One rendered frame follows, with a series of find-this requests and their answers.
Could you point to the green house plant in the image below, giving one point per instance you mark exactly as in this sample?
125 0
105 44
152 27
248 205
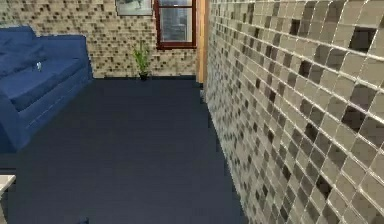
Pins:
142 60

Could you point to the red framed window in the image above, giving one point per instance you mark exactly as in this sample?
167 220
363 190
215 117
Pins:
176 23

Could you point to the grey framed picture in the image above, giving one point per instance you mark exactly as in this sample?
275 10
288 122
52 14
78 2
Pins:
134 6

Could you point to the blue sofa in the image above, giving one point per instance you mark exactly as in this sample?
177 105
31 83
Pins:
40 83

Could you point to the small silver object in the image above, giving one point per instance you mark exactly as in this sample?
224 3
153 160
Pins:
39 66

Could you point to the wooden door frame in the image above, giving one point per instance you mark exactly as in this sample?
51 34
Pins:
202 40

